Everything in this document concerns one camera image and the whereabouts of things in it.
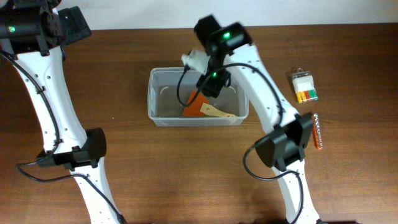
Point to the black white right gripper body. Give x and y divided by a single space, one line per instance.
212 79

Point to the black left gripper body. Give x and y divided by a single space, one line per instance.
76 28

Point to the red scraper with wooden handle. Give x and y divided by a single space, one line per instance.
201 107

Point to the clear plastic container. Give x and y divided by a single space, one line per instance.
165 110

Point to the masonry drill bit red case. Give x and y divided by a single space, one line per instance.
317 132

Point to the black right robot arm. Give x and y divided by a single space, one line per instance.
228 53

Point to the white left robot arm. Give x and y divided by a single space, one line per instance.
33 37

